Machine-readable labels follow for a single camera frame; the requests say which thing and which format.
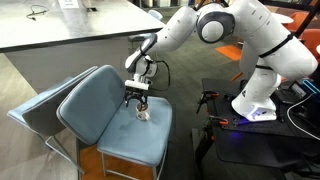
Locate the orange chair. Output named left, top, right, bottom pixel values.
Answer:
left=297, top=28, right=320, bottom=62
left=284, top=11, right=312, bottom=33

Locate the grey table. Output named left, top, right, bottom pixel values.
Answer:
left=0, top=0, right=166, bottom=95

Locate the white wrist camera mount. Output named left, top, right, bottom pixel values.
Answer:
left=124, top=79, right=151, bottom=92

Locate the white cable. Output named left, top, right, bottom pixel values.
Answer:
left=285, top=92, right=320, bottom=142

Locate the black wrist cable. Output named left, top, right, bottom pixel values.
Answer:
left=150, top=59, right=172, bottom=93

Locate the white round table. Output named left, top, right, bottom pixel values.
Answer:
left=269, top=12, right=295, bottom=25

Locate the black cable on table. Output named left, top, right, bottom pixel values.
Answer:
left=25, top=4, right=51, bottom=22

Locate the white mug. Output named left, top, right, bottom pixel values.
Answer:
left=134, top=101, right=151, bottom=122

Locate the white paper sheet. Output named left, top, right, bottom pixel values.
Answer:
left=57, top=0, right=81, bottom=10

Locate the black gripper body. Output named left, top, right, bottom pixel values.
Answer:
left=127, top=87, right=149, bottom=99

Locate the light blue plastic tray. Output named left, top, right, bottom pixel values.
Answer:
left=56, top=64, right=174, bottom=180

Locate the orange black clamp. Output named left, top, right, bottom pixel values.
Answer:
left=195, top=89, right=221, bottom=115
left=208, top=114, right=231, bottom=143

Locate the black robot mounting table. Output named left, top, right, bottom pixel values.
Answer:
left=191, top=77, right=320, bottom=180

